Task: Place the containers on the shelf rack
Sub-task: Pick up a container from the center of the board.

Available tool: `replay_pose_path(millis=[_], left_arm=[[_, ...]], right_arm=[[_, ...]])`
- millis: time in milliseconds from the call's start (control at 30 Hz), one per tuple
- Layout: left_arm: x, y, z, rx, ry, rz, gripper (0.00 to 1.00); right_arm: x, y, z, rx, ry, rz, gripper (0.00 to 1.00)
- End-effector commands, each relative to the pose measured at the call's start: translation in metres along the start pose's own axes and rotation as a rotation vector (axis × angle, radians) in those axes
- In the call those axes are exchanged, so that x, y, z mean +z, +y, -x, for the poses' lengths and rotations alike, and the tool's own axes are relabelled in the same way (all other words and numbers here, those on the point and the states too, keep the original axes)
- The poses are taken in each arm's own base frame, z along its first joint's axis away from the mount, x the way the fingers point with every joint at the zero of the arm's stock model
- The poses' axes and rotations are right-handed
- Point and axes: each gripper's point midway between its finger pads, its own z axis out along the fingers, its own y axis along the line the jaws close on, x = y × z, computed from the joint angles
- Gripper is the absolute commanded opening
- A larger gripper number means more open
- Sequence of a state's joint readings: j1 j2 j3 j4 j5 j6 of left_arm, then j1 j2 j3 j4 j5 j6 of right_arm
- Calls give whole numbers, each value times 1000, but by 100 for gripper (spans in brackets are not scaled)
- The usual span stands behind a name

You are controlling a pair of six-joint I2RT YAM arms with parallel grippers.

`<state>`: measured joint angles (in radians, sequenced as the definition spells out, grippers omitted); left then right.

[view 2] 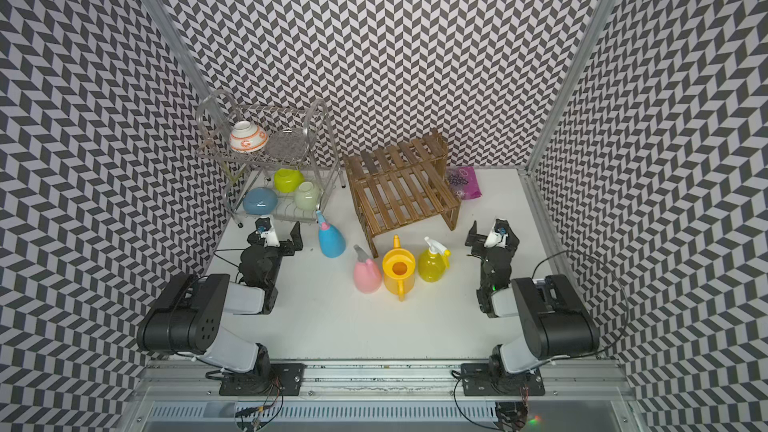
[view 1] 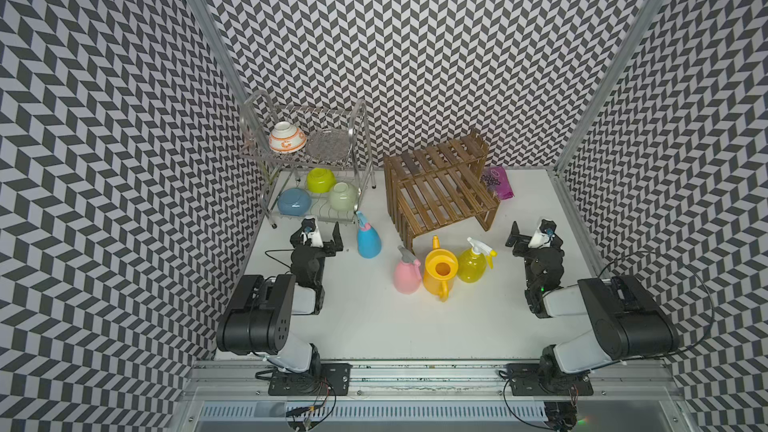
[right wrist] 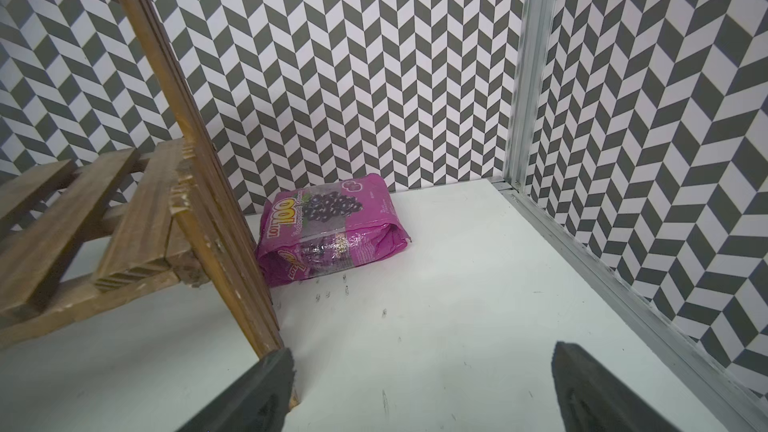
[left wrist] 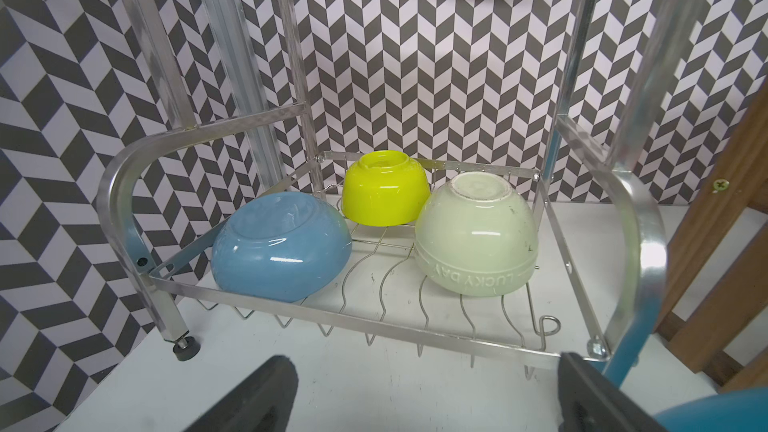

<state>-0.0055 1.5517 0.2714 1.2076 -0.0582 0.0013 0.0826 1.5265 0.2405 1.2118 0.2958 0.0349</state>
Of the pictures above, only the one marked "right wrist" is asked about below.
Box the aluminium corner post right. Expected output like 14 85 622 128
503 0 767 431

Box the wooden slatted shelf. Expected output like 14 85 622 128
1 0 283 357

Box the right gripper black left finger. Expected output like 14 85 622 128
179 348 295 432

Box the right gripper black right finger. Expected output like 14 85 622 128
551 341 677 432

